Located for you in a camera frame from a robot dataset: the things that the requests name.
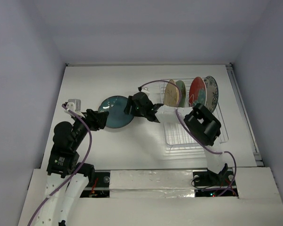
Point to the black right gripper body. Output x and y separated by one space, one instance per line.
134 106

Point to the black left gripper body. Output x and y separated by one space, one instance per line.
81 128

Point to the dark teal plate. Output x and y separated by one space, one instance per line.
115 105

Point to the red plate with teal flower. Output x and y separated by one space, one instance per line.
197 92

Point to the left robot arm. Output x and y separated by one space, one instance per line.
66 176

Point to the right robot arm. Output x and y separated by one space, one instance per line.
197 121

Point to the beige floral plate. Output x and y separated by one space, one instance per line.
171 94

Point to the green plate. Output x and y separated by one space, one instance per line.
181 93

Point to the white blue patterned plate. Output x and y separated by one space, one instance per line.
212 93

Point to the white foam block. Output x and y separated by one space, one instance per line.
151 184

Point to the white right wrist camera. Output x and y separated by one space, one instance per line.
143 89

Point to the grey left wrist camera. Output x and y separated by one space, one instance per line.
73 106

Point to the white wire dish rack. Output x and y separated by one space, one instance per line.
176 137

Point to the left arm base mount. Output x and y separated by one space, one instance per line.
99 188

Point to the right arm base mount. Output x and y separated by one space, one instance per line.
209 184

